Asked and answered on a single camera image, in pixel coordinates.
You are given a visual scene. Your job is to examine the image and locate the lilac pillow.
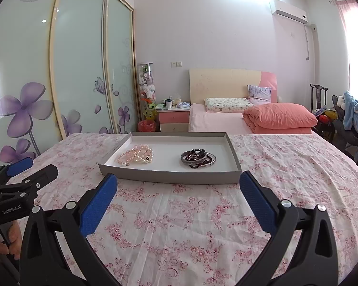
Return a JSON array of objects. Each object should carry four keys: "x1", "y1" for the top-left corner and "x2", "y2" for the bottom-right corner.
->
[{"x1": 247, "y1": 85, "x2": 272, "y2": 105}]

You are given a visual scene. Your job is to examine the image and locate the dark bead bracelet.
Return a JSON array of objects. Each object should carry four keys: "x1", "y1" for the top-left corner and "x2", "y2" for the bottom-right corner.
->
[{"x1": 187, "y1": 149, "x2": 208, "y2": 159}]

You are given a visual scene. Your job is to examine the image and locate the grey cardboard tray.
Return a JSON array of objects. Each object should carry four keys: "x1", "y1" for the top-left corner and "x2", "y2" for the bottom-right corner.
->
[{"x1": 98, "y1": 132, "x2": 242, "y2": 185}]

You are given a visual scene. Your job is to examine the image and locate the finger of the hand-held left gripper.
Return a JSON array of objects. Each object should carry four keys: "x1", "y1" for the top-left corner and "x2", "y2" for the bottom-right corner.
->
[
  {"x1": 0, "y1": 156, "x2": 34, "y2": 185},
  {"x1": 0, "y1": 164, "x2": 59, "y2": 199}
]

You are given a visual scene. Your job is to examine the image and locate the floral print pillow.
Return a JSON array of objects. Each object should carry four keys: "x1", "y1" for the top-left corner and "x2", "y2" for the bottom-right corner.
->
[{"x1": 204, "y1": 97, "x2": 253, "y2": 113}]

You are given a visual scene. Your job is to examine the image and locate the pink curtain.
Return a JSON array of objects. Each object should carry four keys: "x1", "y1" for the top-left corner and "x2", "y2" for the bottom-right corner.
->
[{"x1": 336, "y1": 0, "x2": 358, "y2": 102}]

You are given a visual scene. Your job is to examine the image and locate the blue plush robe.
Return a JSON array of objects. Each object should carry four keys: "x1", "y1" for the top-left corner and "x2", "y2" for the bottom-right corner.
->
[{"x1": 342, "y1": 91, "x2": 358, "y2": 161}]

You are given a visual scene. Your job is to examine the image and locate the dark wooden chair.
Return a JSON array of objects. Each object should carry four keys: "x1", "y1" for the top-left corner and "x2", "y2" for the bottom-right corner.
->
[{"x1": 310, "y1": 83, "x2": 329, "y2": 114}]

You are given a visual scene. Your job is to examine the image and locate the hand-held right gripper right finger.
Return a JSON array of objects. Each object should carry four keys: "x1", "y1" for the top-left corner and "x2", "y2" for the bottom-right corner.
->
[{"x1": 236, "y1": 171, "x2": 339, "y2": 286}]

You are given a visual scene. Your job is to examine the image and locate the pink nightstand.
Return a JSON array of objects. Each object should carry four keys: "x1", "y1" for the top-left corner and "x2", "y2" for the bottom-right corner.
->
[{"x1": 157, "y1": 107, "x2": 191, "y2": 132}]

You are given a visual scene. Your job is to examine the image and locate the colourful toy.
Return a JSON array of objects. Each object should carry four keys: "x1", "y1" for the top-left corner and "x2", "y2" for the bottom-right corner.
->
[{"x1": 319, "y1": 110, "x2": 338, "y2": 123}]

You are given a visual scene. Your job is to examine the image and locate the pink bed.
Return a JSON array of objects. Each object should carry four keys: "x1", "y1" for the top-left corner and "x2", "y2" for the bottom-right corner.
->
[{"x1": 187, "y1": 103, "x2": 320, "y2": 134}]

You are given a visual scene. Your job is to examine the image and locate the black office chair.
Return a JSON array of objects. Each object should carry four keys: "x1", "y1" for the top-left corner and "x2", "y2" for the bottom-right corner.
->
[{"x1": 331, "y1": 95, "x2": 358, "y2": 155}]

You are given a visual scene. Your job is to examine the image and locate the pink bead bracelet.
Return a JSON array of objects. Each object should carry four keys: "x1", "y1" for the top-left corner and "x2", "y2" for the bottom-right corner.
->
[{"x1": 117, "y1": 145, "x2": 153, "y2": 164}]

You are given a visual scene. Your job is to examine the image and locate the person's left hand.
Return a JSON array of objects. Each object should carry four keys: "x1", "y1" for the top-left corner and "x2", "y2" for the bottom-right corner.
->
[{"x1": 0, "y1": 221, "x2": 25, "y2": 257}]

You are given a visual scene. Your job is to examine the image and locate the red bead necklace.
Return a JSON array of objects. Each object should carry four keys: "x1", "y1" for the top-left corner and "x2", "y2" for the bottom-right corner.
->
[{"x1": 187, "y1": 152, "x2": 215, "y2": 169}]

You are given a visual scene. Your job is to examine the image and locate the white pipe duct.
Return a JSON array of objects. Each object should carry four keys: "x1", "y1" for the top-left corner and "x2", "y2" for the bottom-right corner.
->
[{"x1": 311, "y1": 25, "x2": 320, "y2": 88}]

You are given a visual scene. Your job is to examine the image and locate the plush toy display tube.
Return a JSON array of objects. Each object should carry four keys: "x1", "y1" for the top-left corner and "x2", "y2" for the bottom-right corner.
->
[{"x1": 137, "y1": 62, "x2": 156, "y2": 123}]

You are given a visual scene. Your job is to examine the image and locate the white air conditioner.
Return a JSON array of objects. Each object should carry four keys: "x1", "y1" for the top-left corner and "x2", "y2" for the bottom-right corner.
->
[{"x1": 270, "y1": 0, "x2": 307, "y2": 24}]

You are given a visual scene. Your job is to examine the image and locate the floral sliding wardrobe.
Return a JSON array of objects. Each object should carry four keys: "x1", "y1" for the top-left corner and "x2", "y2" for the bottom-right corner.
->
[{"x1": 0, "y1": 0, "x2": 138, "y2": 167}]

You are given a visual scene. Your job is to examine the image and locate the silver bangle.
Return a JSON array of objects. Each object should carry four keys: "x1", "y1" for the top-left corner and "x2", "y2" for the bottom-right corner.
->
[
  {"x1": 197, "y1": 153, "x2": 218, "y2": 167},
  {"x1": 180, "y1": 151, "x2": 206, "y2": 165}
]

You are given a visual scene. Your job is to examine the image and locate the pink floral tablecloth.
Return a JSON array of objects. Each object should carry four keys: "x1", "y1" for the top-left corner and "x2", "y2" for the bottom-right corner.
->
[{"x1": 6, "y1": 133, "x2": 358, "y2": 286}]

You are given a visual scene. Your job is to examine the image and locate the beige pink headboard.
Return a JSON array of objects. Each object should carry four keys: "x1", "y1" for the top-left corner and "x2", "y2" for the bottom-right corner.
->
[{"x1": 189, "y1": 68, "x2": 279, "y2": 105}]

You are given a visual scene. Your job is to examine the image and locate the folded coral duvet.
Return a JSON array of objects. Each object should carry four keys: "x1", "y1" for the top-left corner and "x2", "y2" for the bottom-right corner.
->
[{"x1": 242, "y1": 102, "x2": 318, "y2": 135}]

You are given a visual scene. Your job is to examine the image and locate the white pearl bracelet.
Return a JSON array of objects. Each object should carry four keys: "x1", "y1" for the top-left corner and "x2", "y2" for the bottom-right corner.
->
[{"x1": 122, "y1": 148, "x2": 154, "y2": 166}]

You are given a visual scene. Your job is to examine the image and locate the trash bin with red bag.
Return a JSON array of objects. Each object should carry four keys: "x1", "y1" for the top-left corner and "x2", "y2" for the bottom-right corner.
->
[{"x1": 138, "y1": 120, "x2": 157, "y2": 132}]

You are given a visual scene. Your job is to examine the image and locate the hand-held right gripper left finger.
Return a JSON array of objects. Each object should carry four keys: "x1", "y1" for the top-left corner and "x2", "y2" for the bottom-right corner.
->
[{"x1": 19, "y1": 173, "x2": 121, "y2": 286}]

